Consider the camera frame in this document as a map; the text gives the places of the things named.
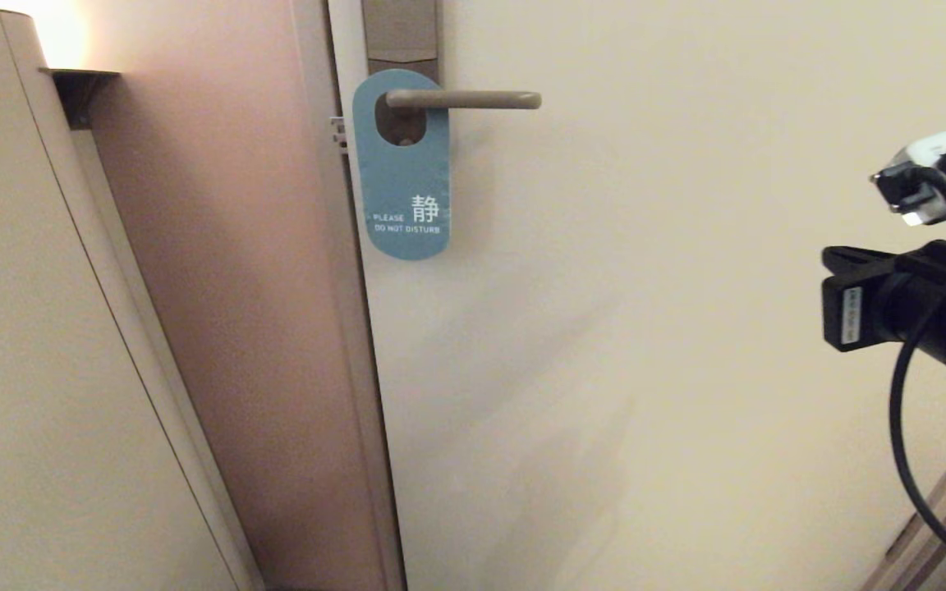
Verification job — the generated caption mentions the blue and white door hanger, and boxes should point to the blue and white door hanger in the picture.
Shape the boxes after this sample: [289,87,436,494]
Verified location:
[352,69,452,261]

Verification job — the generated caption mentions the brown metal lock plate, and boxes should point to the brown metal lock plate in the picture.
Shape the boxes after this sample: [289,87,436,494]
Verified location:
[361,0,442,147]

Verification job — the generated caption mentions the short black camera cable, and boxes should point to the short black camera cable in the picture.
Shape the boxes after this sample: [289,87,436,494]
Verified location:
[870,162,946,247]

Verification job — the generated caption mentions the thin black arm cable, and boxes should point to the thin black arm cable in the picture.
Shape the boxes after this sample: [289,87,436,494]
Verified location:
[889,254,946,575]

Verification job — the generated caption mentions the beige metal door handle lever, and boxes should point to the beige metal door handle lever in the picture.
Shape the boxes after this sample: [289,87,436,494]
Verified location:
[385,89,543,112]

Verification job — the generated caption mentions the dark wall lamp shelf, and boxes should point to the dark wall lamp shelf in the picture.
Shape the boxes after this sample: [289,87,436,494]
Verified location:
[38,68,121,130]

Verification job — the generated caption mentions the beige curved wall panel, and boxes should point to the beige curved wall panel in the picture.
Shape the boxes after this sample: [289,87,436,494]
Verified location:
[0,4,264,591]

